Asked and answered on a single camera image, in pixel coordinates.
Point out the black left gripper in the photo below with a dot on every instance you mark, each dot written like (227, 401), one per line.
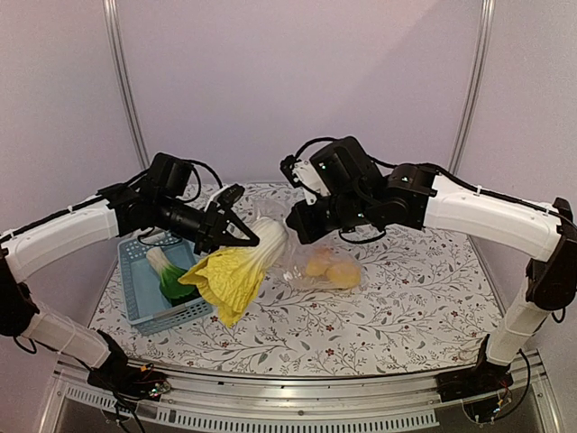
(213, 233)

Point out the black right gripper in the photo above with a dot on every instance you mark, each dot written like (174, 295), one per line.
(306, 231)

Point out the yellow napa cabbage toy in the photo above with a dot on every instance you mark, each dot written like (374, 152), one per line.
(230, 278)

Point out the clear pink zip top bag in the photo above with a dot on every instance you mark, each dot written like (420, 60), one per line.
(291, 265)

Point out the orange mango toy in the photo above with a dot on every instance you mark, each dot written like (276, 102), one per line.
(319, 261)

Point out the yellow lemon toy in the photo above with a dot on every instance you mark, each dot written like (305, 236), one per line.
(344, 275)

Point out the green bok choy toy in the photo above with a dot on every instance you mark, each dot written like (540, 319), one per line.
(175, 292)

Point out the light blue plastic basket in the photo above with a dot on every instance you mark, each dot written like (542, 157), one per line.
(146, 308)

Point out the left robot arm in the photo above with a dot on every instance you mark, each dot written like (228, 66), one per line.
(151, 199)

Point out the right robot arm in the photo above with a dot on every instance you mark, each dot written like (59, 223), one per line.
(345, 188)

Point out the floral patterned table mat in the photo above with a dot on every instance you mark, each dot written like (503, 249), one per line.
(424, 304)

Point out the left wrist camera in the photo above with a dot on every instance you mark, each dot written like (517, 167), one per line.
(223, 200)

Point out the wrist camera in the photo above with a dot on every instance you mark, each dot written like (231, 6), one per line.
(223, 200)
(303, 175)

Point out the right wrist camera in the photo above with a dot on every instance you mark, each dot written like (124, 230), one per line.
(303, 175)

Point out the right rear aluminium frame post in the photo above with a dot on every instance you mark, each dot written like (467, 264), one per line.
(480, 56)

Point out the aluminium frame post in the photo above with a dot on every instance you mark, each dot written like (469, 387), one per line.
(480, 56)
(114, 35)

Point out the left rear aluminium frame post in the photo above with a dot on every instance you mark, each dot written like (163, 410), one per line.
(114, 35)

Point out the front aluminium table rail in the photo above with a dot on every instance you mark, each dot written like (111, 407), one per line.
(214, 401)

